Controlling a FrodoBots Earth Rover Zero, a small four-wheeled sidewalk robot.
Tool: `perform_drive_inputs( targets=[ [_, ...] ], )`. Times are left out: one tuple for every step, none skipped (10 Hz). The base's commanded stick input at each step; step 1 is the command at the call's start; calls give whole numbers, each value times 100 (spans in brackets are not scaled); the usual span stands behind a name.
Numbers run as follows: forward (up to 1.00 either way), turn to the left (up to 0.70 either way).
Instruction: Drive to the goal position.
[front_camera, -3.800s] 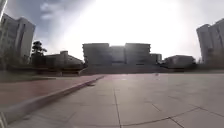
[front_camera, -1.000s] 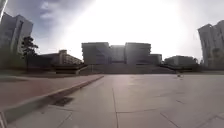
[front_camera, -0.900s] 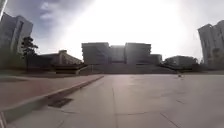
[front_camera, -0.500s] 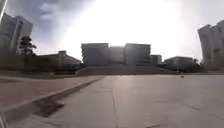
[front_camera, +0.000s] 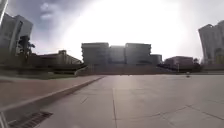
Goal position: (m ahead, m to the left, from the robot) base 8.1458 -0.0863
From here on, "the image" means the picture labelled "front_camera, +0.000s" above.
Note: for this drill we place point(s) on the grey paved plaza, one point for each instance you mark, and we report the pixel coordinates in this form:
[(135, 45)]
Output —
[(143, 96)]

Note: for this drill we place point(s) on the tree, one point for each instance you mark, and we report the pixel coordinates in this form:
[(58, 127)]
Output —
[(25, 45)]

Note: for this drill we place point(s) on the reddish raised pavement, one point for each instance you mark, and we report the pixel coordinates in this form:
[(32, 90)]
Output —
[(33, 88)]

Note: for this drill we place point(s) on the large pale building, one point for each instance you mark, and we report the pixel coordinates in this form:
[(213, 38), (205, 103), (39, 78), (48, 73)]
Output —
[(211, 43)]

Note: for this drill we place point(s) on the wide grey building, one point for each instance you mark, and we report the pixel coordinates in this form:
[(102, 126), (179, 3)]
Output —
[(100, 53)]

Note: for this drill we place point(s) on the tall pale building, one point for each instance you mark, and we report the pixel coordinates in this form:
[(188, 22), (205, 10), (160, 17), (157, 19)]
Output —
[(13, 33)]

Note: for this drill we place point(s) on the metal drain grate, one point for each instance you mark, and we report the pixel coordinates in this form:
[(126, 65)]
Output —
[(30, 120)]

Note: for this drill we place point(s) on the low reddish building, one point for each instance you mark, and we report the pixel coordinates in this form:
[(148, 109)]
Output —
[(180, 61)]

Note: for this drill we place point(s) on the grass lawn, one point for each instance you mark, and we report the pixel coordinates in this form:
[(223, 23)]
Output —
[(60, 76)]

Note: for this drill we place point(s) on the grey stone kerb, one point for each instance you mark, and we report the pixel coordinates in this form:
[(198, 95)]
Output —
[(50, 98)]

